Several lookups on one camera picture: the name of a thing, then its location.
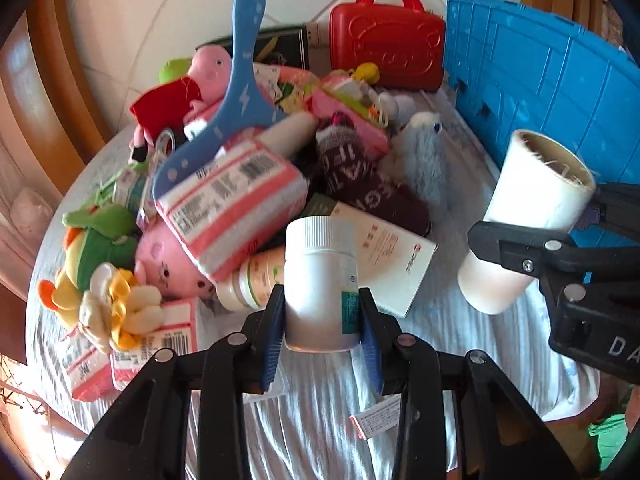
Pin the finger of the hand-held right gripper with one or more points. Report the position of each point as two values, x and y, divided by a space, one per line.
520 250
617 207

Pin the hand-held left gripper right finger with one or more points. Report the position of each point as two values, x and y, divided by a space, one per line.
370 347

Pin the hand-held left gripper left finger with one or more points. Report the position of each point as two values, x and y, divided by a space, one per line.
270 345

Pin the white paper roll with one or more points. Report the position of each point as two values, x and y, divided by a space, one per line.
530 185

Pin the white pill bottle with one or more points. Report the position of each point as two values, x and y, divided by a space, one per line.
317 285

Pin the desktop with white cloth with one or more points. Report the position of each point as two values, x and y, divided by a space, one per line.
320 425

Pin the white green bottle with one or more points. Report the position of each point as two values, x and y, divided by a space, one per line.
260 277

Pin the paper label tag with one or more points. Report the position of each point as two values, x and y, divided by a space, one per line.
372 417

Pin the white medicine box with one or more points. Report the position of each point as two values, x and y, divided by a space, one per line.
390 255

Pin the small pink striped package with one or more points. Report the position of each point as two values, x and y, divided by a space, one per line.
170 330
85 365

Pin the green cloth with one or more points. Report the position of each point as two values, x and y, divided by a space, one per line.
607 440

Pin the grey plush toy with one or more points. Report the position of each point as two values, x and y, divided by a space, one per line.
425 160

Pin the round pink pig plush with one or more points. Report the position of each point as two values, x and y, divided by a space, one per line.
165 260

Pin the large pink striped package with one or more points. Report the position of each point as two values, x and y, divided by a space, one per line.
235 200

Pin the yellow white plush flower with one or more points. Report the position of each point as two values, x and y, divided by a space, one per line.
122 305

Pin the blue plastic crate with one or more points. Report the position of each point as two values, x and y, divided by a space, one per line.
530 75

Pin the dark maroon knit sock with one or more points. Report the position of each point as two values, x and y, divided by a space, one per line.
370 185

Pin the small white plush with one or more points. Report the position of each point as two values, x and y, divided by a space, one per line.
397 105

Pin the green dinosaur plush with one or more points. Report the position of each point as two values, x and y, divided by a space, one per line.
102 252

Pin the white tube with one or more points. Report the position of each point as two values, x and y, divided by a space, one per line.
290 132

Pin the pink pencil case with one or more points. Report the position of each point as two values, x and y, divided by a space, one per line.
350 110

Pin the clear tape roll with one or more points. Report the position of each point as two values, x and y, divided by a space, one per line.
165 142

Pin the small yellow plush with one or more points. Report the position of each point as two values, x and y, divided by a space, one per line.
367 72

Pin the red toy suitcase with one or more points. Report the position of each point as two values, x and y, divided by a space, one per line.
387 45

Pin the blue boomerang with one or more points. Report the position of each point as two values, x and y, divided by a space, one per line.
240 90

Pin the pink pig plush red dress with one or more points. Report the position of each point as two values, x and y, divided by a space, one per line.
210 67

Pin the light green plush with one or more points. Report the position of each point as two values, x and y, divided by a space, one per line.
174 69

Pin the black box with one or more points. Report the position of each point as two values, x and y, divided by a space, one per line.
282 45

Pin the wooden chair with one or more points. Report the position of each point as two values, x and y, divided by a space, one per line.
45 90

